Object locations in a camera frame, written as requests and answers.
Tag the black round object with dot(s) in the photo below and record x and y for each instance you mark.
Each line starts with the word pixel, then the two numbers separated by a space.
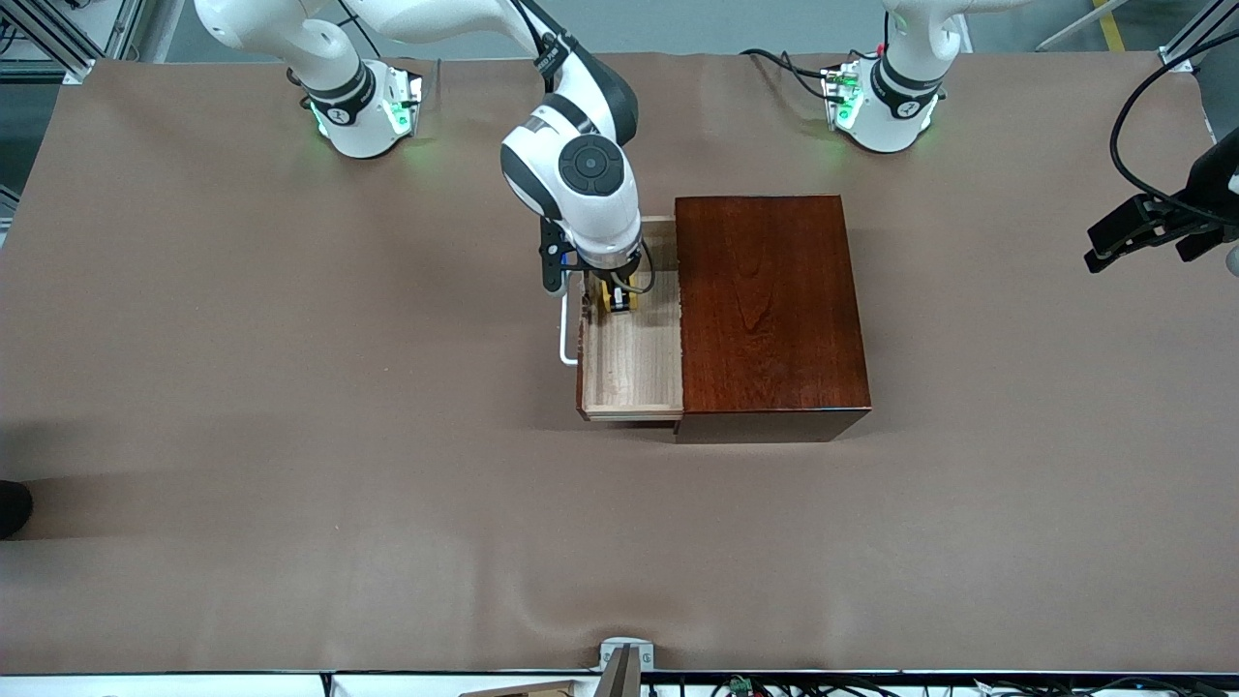
pixel 14 509

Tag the grey metal clamp bracket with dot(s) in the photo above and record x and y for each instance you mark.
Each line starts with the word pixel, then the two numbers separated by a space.
pixel 647 656

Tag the aluminium frame with crossed profiles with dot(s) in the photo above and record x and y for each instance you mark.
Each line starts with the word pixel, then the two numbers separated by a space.
pixel 58 39

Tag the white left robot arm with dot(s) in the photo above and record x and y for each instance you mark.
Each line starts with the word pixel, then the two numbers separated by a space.
pixel 900 97

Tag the dark brown wooden cabinet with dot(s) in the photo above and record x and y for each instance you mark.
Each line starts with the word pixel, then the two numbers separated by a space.
pixel 774 310

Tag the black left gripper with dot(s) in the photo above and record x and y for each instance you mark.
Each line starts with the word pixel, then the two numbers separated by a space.
pixel 1216 184

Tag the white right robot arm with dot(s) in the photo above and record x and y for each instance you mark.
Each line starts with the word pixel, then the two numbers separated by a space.
pixel 581 194

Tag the single aluminium frame profile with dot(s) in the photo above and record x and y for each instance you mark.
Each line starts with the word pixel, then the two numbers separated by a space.
pixel 1186 48

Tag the brown table mat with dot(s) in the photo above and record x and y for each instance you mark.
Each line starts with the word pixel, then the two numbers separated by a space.
pixel 290 407

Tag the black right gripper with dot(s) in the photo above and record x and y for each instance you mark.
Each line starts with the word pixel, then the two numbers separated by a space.
pixel 614 278

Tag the yellow wooden block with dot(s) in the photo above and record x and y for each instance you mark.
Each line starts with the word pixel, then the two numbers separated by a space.
pixel 605 300

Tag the white table frame rail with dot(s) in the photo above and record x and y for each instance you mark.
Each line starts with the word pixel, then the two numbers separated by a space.
pixel 145 687

